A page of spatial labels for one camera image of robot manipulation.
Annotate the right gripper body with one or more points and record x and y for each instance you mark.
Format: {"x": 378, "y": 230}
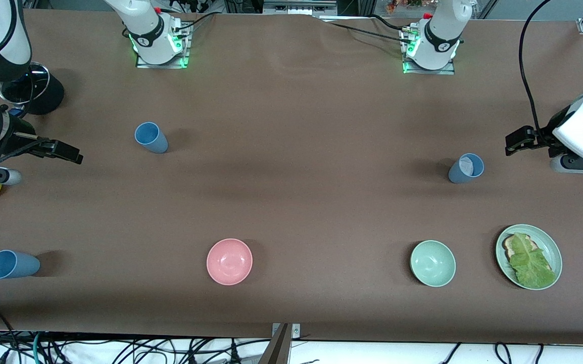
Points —
{"x": 12, "y": 143}

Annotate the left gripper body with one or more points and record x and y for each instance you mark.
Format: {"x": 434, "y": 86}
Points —
{"x": 545, "y": 137}

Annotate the blue plastic cup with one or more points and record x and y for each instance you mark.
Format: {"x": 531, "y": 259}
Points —
{"x": 12, "y": 264}
{"x": 151, "y": 138}
{"x": 466, "y": 168}

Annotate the mint green plate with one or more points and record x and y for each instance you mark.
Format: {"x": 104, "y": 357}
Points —
{"x": 554, "y": 247}

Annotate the toast bread slice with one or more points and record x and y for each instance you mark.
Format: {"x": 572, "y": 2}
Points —
{"x": 508, "y": 247}

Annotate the green lettuce leaf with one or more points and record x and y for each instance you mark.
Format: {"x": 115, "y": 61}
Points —
{"x": 531, "y": 265}

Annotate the mint green bowl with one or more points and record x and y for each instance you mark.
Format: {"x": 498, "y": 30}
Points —
{"x": 433, "y": 263}

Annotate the pink bowl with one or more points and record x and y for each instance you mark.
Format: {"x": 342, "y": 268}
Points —
{"x": 229, "y": 262}

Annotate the grey power strip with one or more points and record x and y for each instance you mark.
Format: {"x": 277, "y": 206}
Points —
{"x": 296, "y": 9}

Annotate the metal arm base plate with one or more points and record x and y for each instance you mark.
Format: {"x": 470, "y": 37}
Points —
{"x": 433, "y": 72}
{"x": 186, "y": 50}

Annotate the dark camera post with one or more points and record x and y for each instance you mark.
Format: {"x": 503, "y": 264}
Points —
{"x": 277, "y": 349}

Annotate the grey metal bracket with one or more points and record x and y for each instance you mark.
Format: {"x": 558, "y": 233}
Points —
{"x": 296, "y": 331}

